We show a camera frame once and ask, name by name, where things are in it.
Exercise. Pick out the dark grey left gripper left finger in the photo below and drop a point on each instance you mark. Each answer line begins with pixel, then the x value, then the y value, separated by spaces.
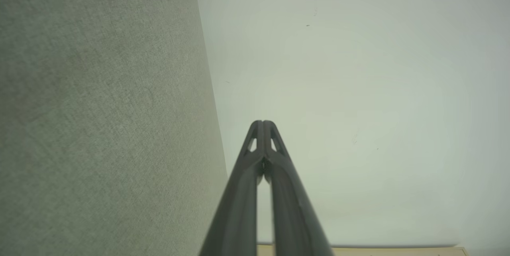
pixel 239 208

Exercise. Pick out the grey fabric mat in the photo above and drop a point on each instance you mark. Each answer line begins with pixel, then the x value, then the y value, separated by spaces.
pixel 99 120

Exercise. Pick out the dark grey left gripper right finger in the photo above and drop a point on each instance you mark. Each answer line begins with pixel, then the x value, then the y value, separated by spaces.
pixel 293 216

